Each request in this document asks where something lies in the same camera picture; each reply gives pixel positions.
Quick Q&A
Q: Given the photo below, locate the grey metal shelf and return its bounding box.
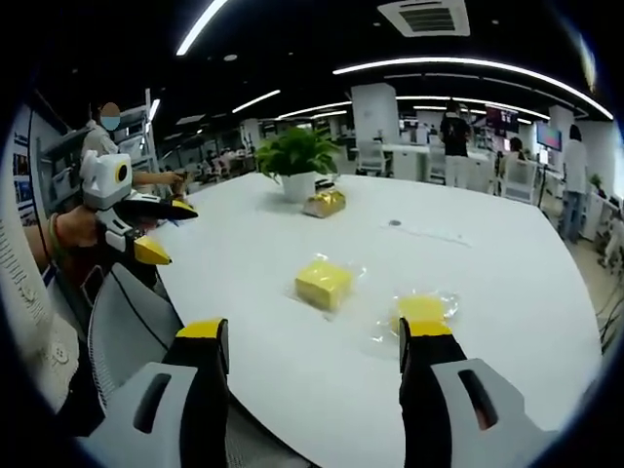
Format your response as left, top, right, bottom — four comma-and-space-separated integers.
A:
36, 89, 161, 206

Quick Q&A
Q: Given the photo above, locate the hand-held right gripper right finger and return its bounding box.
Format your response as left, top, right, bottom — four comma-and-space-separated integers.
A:
397, 316, 562, 468

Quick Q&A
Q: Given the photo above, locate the white office chair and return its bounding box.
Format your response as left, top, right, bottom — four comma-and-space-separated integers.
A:
357, 139, 392, 177
500, 159, 538, 205

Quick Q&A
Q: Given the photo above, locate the grey mesh office chair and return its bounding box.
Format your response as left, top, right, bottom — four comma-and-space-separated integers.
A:
86, 261, 186, 411

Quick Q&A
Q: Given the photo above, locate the long ceiling light strip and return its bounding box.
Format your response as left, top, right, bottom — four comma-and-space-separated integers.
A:
331, 57, 615, 121
175, 0, 230, 57

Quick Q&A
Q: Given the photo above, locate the golden wrapped packet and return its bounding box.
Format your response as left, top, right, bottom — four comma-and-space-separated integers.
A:
301, 188, 348, 219

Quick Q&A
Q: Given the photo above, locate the person's white lace clothing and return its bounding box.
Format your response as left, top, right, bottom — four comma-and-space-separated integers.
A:
12, 309, 85, 413

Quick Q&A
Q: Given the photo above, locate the person's left hand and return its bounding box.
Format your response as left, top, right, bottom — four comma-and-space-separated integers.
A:
48, 206, 106, 260

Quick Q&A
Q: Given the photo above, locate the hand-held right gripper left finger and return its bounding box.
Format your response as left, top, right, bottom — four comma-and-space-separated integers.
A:
90, 317, 231, 468

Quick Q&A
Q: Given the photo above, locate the green plant in white pot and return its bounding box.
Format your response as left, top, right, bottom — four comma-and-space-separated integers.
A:
253, 125, 343, 204

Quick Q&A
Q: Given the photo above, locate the colourful wall screen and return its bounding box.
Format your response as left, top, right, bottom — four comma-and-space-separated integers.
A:
535, 121, 564, 152

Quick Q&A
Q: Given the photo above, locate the ceiling air vent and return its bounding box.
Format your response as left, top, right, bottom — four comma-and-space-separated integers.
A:
376, 0, 472, 39

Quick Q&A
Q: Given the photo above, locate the yellow silicone block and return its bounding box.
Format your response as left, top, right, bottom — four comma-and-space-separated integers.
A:
285, 252, 368, 322
360, 290, 462, 360

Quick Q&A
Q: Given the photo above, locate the wall poster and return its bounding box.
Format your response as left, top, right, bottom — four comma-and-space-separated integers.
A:
9, 109, 45, 230

